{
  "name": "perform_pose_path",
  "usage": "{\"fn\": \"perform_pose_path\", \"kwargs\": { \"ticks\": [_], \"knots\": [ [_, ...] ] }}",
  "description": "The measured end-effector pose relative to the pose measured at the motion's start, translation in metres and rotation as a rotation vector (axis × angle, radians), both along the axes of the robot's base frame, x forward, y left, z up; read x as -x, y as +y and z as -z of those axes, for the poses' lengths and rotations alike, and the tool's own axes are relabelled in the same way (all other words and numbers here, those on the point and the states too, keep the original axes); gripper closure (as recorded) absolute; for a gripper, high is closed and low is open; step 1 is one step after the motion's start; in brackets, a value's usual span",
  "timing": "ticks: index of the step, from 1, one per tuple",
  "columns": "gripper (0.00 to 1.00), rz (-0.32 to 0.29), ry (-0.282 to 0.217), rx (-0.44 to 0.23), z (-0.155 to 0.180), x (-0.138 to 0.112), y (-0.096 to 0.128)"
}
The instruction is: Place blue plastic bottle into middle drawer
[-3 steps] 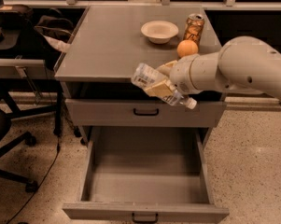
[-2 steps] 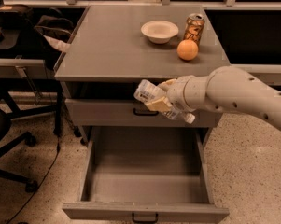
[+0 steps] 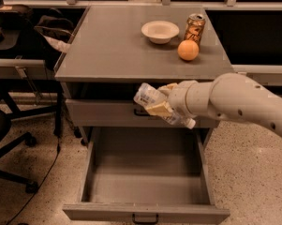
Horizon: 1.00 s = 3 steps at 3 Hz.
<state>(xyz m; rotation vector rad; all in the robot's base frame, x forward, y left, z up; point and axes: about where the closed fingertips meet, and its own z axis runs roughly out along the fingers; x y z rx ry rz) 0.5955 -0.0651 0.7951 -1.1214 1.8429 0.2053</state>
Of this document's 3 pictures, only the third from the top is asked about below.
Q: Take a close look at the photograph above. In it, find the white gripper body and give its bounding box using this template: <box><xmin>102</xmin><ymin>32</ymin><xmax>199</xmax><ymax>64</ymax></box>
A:
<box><xmin>168</xmin><ymin>81</ymin><xmax>196</xmax><ymax>118</ymax></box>

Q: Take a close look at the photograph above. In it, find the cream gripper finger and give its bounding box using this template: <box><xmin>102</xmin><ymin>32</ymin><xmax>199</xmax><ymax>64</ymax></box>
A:
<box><xmin>145</xmin><ymin>101</ymin><xmax>172</xmax><ymax>117</ymax></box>
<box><xmin>157</xmin><ymin>82</ymin><xmax>177</xmax><ymax>96</ymax></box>

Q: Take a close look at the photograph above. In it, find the clear plastic water bottle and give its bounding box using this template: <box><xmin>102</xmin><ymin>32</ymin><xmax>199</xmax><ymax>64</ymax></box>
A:
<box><xmin>134</xmin><ymin>82</ymin><xmax>196</xmax><ymax>129</ymax></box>

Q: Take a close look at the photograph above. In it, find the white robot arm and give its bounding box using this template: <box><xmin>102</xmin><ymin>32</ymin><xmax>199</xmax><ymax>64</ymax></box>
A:
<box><xmin>145</xmin><ymin>73</ymin><xmax>282</xmax><ymax>138</ymax></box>

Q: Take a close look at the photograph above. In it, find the grey drawer cabinet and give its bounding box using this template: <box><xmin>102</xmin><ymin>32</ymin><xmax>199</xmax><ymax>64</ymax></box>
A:
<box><xmin>55</xmin><ymin>5</ymin><xmax>233</xmax><ymax>143</ymax></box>

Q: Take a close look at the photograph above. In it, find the open grey lower drawer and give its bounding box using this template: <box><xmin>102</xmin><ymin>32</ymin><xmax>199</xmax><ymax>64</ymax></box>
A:
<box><xmin>63</xmin><ymin>127</ymin><xmax>230</xmax><ymax>225</ymax></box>

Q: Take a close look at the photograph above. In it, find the closed grey upper drawer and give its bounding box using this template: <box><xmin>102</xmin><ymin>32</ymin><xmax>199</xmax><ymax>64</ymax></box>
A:
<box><xmin>65</xmin><ymin>98</ymin><xmax>221</xmax><ymax>129</ymax></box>

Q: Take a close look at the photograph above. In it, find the orange fruit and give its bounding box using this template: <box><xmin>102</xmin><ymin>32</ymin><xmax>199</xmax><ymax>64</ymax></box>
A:
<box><xmin>177</xmin><ymin>40</ymin><xmax>199</xmax><ymax>61</ymax></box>

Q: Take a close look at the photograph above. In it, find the white paper bowl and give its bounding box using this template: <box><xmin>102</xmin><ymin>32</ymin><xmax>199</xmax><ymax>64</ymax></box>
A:
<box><xmin>141</xmin><ymin>21</ymin><xmax>180</xmax><ymax>44</ymax></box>

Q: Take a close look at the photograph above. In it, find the orange patterned drink can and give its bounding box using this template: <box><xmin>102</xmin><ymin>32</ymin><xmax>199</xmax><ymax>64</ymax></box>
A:
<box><xmin>184</xmin><ymin>13</ymin><xmax>206</xmax><ymax>45</ymax></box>

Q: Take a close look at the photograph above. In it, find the dark bag on desk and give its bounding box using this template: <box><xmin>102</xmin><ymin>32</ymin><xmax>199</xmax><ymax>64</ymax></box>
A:
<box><xmin>0</xmin><ymin>5</ymin><xmax>33</xmax><ymax>29</ymax></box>

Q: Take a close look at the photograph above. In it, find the black office chair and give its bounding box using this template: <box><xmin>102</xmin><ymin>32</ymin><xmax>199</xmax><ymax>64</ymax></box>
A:
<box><xmin>0</xmin><ymin>105</ymin><xmax>39</xmax><ymax>195</ymax></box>

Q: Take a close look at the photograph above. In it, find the black floor cable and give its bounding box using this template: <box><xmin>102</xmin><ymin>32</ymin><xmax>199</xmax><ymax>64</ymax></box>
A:
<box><xmin>4</xmin><ymin>141</ymin><xmax>62</xmax><ymax>225</ymax></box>

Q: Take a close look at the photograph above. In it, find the dark backpack with strap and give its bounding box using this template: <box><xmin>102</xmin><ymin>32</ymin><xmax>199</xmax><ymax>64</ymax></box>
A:
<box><xmin>35</xmin><ymin>15</ymin><xmax>74</xmax><ymax>53</ymax></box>

